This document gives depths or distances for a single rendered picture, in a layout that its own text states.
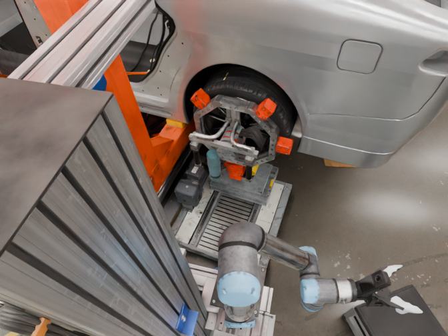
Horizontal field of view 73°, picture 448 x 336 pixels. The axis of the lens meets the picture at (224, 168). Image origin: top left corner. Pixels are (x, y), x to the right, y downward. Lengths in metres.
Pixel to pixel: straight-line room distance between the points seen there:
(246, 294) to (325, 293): 0.32
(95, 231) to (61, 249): 0.06
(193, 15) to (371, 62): 0.86
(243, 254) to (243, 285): 0.08
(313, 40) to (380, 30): 0.27
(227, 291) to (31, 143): 0.61
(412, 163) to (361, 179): 0.52
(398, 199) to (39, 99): 2.78
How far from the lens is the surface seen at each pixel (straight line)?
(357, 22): 1.48
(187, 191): 2.25
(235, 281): 0.85
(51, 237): 0.38
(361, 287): 1.13
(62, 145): 0.39
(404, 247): 2.75
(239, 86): 1.78
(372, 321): 2.10
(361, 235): 2.67
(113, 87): 1.51
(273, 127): 1.83
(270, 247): 1.02
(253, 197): 2.47
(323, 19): 1.49
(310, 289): 1.09
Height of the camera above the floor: 2.28
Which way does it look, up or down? 53 degrees down
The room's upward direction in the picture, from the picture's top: 5 degrees counter-clockwise
